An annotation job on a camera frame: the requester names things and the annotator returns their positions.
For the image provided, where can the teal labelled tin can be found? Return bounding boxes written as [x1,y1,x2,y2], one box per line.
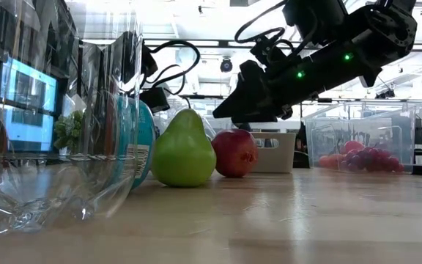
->
[117,95,156,190]

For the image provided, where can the red grape bunch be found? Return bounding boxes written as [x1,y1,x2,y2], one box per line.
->
[344,145,405,174]

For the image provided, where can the red apple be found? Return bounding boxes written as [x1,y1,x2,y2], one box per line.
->
[338,140,366,157]
[210,128,259,179]

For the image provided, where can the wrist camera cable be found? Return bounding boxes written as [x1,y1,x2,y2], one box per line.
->
[143,39,201,97]
[234,0,300,47]

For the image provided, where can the wide clear plastic bottle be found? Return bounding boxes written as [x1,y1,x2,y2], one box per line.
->
[0,0,146,238]

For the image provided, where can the green succulent plant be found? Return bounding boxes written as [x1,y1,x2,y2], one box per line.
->
[53,109,84,151]

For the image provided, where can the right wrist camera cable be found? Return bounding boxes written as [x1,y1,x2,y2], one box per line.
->
[234,0,300,47]

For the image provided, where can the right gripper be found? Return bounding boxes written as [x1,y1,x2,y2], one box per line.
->
[212,60,309,124]

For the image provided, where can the black dome ceiling camera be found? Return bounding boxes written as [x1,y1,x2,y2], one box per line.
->
[220,57,234,73]

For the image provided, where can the green pear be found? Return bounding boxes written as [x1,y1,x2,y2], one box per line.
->
[150,95,218,188]

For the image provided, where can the grey plastic bin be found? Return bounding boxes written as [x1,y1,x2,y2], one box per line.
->
[249,131,296,174]

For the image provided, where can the black ceiling track lamp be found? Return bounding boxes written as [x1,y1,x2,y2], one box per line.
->
[374,89,396,100]

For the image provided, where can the orange tangerine bunch with leaf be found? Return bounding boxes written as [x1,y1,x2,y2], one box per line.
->
[319,153,346,169]

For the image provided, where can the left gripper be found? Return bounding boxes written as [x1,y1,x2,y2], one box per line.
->
[139,86,171,114]

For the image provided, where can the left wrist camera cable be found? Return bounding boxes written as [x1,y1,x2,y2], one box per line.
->
[143,39,201,97]

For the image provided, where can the right wrist camera housing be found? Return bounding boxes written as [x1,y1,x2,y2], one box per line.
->
[249,34,289,69]

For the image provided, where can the overhead black light bar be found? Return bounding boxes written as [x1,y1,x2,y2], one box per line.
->
[82,36,422,52]

